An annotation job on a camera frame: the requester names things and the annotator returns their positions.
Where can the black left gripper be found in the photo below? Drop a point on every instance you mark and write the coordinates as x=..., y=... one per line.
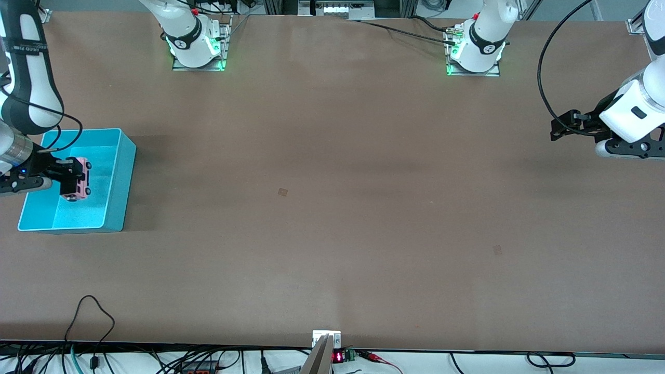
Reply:
x=590, y=120

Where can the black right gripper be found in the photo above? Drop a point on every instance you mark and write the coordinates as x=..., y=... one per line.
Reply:
x=42, y=165

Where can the pink jeep toy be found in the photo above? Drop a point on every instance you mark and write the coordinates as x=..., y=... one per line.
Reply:
x=83, y=183

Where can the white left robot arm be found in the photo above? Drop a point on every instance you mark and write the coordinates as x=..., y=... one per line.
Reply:
x=623, y=119

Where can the teal plastic bin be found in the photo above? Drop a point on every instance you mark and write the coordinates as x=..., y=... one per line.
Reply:
x=98, y=208

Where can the lit control box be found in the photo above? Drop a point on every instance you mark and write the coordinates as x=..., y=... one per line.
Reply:
x=337, y=9

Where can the red clip lead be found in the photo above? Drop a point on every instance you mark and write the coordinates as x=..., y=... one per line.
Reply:
x=371, y=356

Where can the green terminal block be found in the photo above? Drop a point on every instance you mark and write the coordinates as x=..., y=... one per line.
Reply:
x=350, y=355

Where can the red digit display module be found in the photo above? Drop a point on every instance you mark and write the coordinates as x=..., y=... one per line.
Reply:
x=338, y=357

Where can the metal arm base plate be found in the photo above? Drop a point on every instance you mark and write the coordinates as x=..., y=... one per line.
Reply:
x=221, y=58
x=493, y=74

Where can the aluminium frame extrusion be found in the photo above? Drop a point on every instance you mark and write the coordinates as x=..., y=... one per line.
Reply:
x=44, y=15
x=530, y=9
x=635, y=26

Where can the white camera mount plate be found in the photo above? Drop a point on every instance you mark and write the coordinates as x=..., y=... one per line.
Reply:
x=316, y=335

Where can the aluminium camera bar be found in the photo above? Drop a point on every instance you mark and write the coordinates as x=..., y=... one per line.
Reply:
x=318, y=361

